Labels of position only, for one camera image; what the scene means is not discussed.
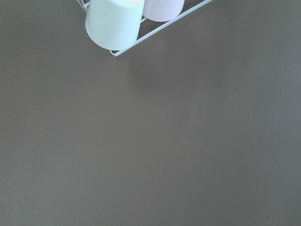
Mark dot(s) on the pink cup on rack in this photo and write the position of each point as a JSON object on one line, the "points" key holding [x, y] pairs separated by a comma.
{"points": [[162, 10]]}

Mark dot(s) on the white cup on rack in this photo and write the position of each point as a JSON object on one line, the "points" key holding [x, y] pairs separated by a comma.
{"points": [[114, 24]]}

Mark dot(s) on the white wire cup rack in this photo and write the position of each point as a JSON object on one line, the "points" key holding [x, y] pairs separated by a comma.
{"points": [[85, 3]]}

